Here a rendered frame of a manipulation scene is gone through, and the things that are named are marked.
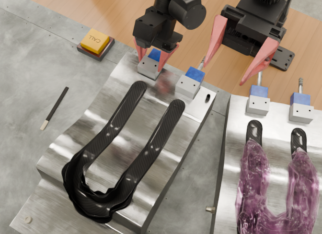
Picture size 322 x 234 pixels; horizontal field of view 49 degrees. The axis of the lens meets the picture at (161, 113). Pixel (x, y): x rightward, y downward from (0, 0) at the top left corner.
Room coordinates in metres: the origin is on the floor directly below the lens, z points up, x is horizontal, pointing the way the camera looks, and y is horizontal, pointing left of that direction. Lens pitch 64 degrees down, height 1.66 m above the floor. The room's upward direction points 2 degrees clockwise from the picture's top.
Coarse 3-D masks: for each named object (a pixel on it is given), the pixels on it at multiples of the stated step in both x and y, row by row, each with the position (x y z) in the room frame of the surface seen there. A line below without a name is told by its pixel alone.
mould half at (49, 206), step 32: (128, 64) 0.51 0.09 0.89; (96, 96) 0.41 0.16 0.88; (160, 96) 0.42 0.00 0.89; (96, 128) 0.33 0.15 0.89; (128, 128) 0.33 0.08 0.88; (192, 128) 0.34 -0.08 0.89; (64, 160) 0.23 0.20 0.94; (96, 160) 0.24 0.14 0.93; (128, 160) 0.24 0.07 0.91; (160, 160) 0.25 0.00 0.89; (64, 192) 0.18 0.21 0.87; (160, 192) 0.17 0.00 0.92; (32, 224) 0.11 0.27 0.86; (64, 224) 0.11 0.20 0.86; (96, 224) 0.11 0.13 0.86; (128, 224) 0.11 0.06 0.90
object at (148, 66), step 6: (150, 54) 0.53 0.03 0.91; (156, 54) 0.53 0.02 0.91; (144, 60) 0.50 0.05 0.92; (150, 60) 0.50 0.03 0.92; (156, 60) 0.51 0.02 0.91; (138, 66) 0.48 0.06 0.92; (144, 66) 0.48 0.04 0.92; (150, 66) 0.48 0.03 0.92; (156, 66) 0.48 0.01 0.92; (138, 72) 0.48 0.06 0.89; (144, 72) 0.48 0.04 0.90; (150, 72) 0.47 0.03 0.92; (156, 72) 0.47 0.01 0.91; (150, 78) 0.47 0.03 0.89; (156, 78) 0.47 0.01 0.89
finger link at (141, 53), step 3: (135, 42) 0.51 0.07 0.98; (135, 45) 0.51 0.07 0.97; (138, 48) 0.51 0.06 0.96; (141, 48) 0.51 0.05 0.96; (144, 48) 0.53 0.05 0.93; (147, 48) 0.53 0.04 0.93; (138, 51) 0.51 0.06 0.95; (141, 51) 0.51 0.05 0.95; (144, 51) 0.52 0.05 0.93; (138, 54) 0.50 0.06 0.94; (141, 54) 0.51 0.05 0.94; (144, 54) 0.52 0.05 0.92; (138, 57) 0.50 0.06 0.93; (141, 57) 0.51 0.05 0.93
